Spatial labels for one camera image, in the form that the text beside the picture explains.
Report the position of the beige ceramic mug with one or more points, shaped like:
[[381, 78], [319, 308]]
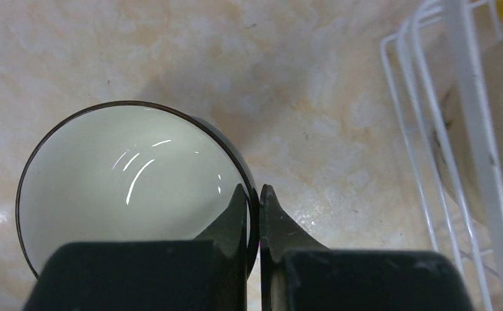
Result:
[[496, 129]]

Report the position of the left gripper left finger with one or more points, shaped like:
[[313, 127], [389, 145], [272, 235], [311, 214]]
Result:
[[206, 273]]

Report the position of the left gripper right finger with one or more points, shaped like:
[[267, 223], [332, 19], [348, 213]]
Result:
[[300, 273]]

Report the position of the blue bowl white dots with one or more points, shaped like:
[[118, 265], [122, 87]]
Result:
[[128, 171]]

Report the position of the white wire dish rack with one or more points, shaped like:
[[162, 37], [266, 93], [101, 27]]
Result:
[[444, 68]]

